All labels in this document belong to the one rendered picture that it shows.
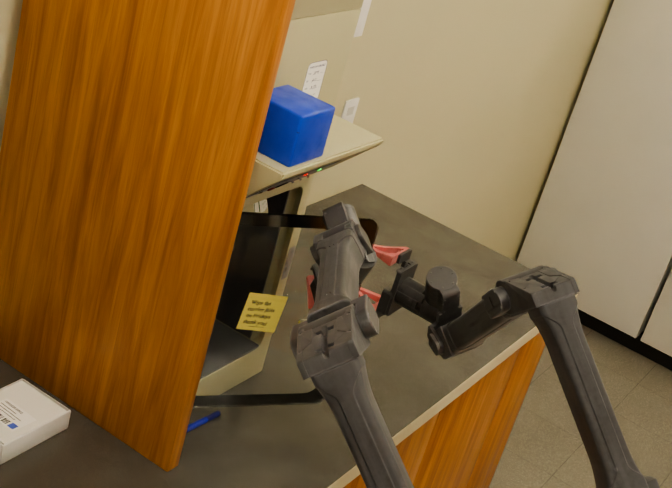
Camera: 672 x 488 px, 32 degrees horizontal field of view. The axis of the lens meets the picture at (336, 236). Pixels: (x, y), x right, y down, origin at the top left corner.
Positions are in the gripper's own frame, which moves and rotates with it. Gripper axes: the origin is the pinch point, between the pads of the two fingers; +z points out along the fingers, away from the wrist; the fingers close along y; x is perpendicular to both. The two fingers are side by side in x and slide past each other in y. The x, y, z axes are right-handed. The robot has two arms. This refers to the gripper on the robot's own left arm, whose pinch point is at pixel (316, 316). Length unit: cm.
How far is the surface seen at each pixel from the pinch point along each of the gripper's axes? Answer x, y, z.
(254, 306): -9.4, -4.5, 3.7
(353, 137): 5.5, -24.5, -19.8
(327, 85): 2.0, -34.3, -22.1
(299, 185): 1.5, -25.6, -4.2
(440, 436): 55, -1, 56
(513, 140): 170, -148, 118
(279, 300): -4.9, -5.0, 2.6
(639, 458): 203, -33, 155
